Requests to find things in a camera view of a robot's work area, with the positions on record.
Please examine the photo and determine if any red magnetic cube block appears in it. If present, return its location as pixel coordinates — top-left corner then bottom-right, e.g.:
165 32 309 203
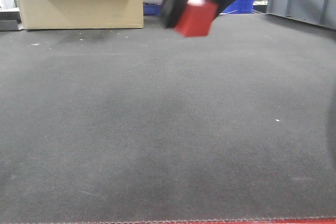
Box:
174 0 218 37

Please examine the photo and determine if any dark grey table mat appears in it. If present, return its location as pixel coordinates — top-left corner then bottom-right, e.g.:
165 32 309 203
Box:
1 14 335 223

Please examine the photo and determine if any large cardboard box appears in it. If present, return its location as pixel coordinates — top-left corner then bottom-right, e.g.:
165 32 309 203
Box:
17 0 143 30

